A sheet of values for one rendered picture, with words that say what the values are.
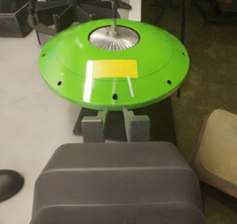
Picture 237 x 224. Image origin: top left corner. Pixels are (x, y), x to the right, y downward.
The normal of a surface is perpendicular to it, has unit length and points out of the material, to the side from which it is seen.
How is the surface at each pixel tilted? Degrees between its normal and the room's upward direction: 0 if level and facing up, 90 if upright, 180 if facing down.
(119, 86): 23
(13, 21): 94
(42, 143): 0
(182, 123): 0
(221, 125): 0
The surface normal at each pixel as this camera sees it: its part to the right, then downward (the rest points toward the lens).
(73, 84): -0.18, -0.32
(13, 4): -0.10, 0.72
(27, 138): 0.01, -0.65
